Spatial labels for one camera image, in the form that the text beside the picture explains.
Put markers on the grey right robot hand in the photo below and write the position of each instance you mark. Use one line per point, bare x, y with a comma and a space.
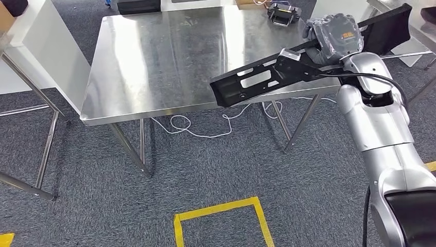
337, 34

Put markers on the long black plastic part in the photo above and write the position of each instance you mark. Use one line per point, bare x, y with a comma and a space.
231, 90

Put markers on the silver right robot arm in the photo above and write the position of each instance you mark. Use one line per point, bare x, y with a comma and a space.
381, 119

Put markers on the stainless steel workbench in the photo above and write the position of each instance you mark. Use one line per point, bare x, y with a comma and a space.
153, 61

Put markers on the white block table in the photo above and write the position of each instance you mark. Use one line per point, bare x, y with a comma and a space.
44, 51
340, 8

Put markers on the steel side table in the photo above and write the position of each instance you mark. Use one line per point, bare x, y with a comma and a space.
425, 37

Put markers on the black pouch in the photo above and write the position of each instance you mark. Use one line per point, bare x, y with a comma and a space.
429, 15

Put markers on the white desk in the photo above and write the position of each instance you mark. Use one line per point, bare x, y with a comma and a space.
197, 4

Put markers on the yellow floor tape square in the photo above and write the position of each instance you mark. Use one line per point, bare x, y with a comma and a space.
432, 166
218, 208

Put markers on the small brown cardboard box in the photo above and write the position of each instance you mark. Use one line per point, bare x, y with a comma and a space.
5, 20

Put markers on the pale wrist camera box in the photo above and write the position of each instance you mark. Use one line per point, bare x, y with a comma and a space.
289, 54

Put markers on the steel table frame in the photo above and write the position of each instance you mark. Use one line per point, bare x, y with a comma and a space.
44, 153

